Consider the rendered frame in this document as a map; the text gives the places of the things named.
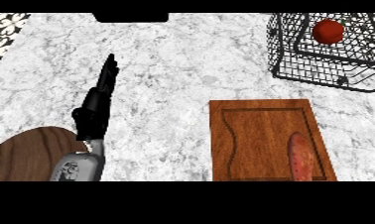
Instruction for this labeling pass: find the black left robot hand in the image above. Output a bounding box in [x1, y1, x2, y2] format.
[71, 53, 121, 142]

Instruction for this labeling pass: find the round dark wooden board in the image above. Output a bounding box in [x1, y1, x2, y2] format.
[0, 126, 90, 182]

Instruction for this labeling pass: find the brown wooden cutting board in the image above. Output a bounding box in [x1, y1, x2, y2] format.
[208, 98, 338, 182]

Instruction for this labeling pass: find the red bell pepper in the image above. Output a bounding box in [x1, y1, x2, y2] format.
[285, 132, 316, 182]

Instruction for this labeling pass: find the red round fruit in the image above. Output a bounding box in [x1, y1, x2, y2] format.
[312, 19, 346, 46]

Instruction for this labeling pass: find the black wire tiered basket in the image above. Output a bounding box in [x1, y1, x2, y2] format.
[266, 13, 375, 93]

